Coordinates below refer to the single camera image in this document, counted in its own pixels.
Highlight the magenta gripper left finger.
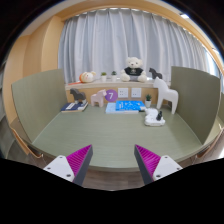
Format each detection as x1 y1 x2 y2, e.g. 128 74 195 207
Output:
44 145 93 186

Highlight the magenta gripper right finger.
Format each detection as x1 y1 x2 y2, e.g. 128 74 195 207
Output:
134 145 182 185

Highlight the black charger plug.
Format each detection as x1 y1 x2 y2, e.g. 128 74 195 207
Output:
156 111 162 121

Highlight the white power strip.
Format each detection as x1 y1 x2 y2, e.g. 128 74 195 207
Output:
145 108 165 126

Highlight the dark navy book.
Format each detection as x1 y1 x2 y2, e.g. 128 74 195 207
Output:
61 103 88 112

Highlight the small potted plant on desk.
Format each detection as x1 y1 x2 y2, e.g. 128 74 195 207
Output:
145 94 152 108

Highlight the blue book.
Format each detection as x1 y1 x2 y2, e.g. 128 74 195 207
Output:
115 100 145 111

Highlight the light blue book underneath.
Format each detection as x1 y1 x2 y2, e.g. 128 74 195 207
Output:
105 103 138 114

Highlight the dark grey wooden horse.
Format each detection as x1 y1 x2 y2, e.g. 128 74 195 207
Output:
70 88 86 104

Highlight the small pink wooden horse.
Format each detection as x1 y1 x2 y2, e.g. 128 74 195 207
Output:
91 89 107 107

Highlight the large white wooden horse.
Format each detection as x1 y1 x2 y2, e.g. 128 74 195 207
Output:
153 77 179 114

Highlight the left green partition panel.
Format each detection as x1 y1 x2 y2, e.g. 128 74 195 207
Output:
12 69 67 142

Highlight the green partition panel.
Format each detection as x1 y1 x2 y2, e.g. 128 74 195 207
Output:
171 66 221 144
12 69 67 142

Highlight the purple round number seven sign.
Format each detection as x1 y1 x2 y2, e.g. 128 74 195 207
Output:
105 89 118 102

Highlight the right green partition panel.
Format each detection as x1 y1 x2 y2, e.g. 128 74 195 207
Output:
171 66 221 144

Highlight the orange white plush toy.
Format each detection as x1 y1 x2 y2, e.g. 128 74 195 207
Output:
79 71 96 83

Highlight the small black horse figurine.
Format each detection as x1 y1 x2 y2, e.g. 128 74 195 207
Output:
149 68 162 79

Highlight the cream teddy bear black shirt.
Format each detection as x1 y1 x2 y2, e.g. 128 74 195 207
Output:
121 57 147 83

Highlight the left small potted plant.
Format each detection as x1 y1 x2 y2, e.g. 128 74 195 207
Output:
101 72 107 82

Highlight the right small potted plant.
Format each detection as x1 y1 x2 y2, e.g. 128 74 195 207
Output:
111 71 117 82

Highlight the grey white curtain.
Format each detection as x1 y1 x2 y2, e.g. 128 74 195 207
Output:
58 9 216 83

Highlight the right white wall socket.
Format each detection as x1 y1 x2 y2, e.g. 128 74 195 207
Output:
131 88 141 98

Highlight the white wall socket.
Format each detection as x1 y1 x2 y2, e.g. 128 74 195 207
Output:
118 88 128 98
131 88 141 98

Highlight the left white wall socket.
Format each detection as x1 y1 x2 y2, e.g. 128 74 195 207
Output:
118 88 128 98

